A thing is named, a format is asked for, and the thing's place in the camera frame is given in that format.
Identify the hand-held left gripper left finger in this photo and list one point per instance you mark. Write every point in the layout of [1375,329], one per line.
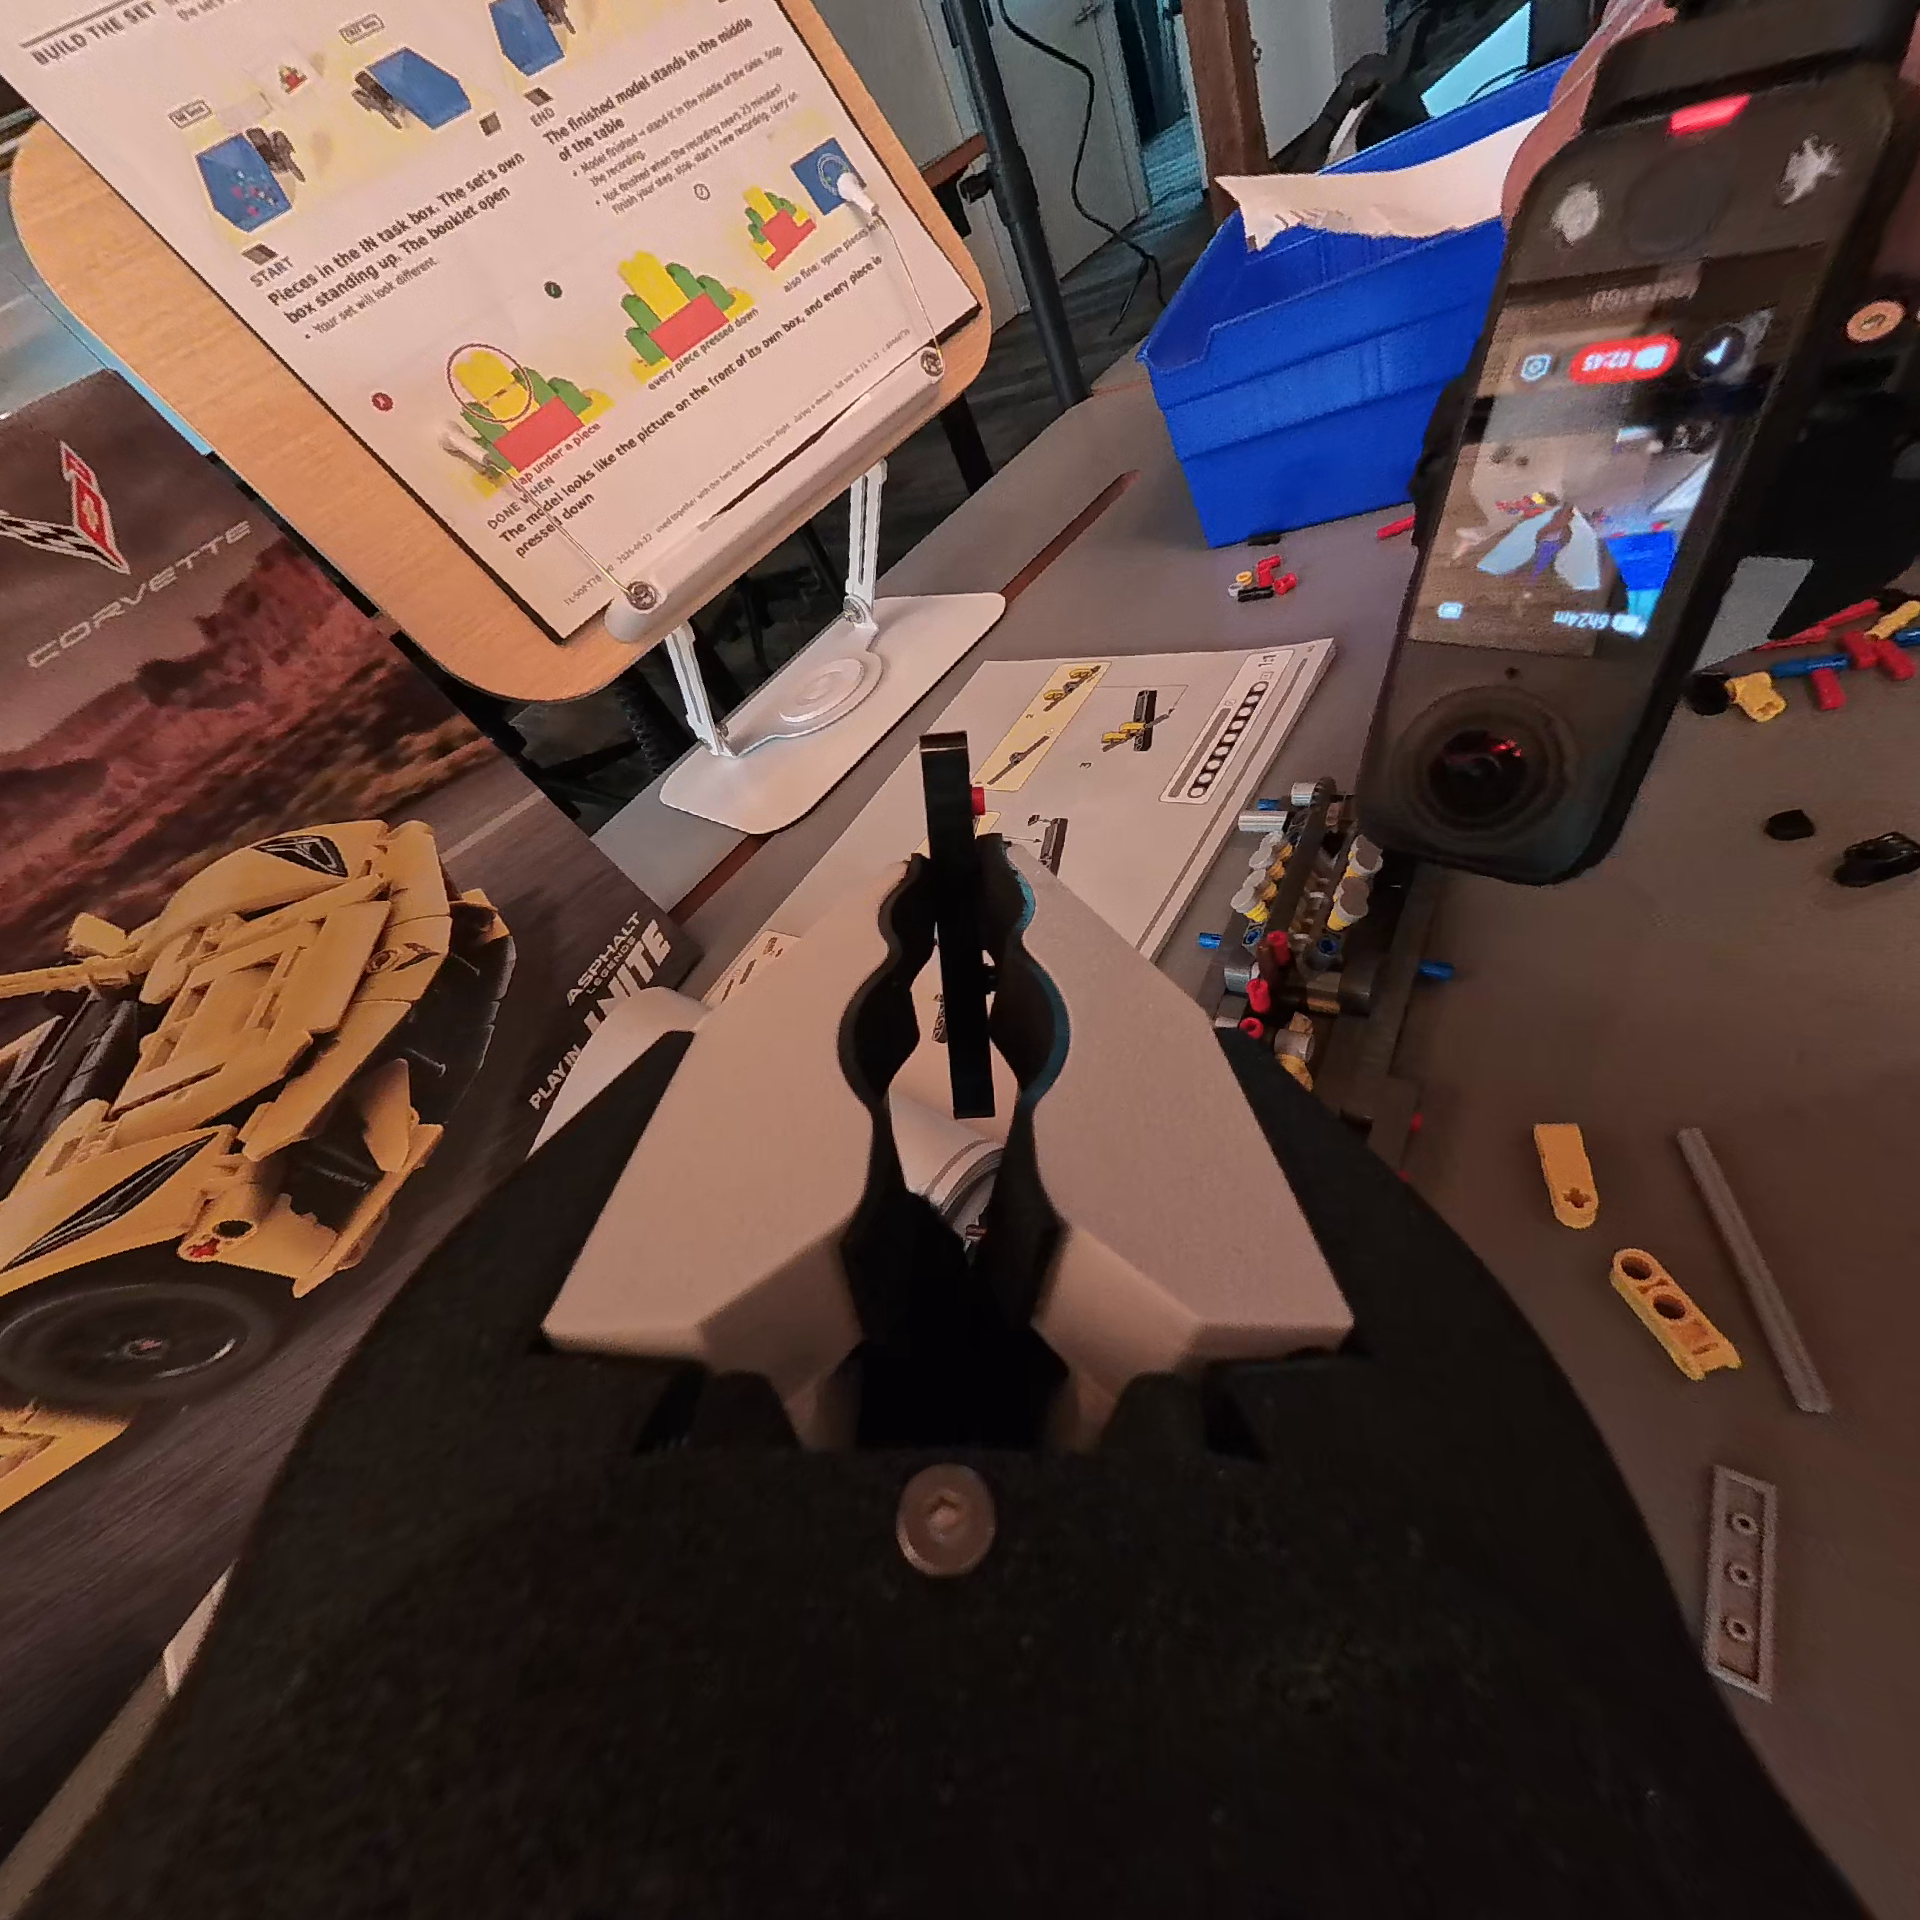
[735,1172]

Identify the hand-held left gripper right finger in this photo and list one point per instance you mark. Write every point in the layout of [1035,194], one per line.
[1171,1186]

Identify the black lego beam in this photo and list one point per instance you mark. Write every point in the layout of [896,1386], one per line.
[960,931]

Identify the partly built lego chassis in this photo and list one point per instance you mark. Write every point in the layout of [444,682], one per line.
[1319,962]

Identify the yellow short lego beam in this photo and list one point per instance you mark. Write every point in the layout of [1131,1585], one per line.
[1566,1178]

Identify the black lego piece with hole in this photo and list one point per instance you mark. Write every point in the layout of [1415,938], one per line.
[1883,860]

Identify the yellow lego connector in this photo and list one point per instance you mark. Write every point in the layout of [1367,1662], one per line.
[1675,1314]

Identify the yellow car set box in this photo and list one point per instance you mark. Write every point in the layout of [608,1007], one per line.
[224,974]

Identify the grey lego axle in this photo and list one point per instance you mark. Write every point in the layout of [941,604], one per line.
[1752,1268]

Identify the grey lego plate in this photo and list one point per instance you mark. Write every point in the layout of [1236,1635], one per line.
[1743,1583]

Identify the open instruction booklet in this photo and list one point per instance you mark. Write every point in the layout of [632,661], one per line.
[1171,810]

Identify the blue plastic bin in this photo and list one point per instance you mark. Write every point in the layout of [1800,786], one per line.
[1291,406]

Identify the white crumpled paper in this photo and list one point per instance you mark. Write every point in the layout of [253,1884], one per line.
[1381,189]

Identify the black metal pole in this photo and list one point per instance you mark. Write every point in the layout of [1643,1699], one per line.
[1020,195]

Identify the wooden board document stand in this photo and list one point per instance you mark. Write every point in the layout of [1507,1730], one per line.
[224,422]

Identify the printed instruction sheet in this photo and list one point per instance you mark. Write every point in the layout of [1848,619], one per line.
[600,225]

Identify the wooden post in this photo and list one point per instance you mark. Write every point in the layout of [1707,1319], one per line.
[1223,76]

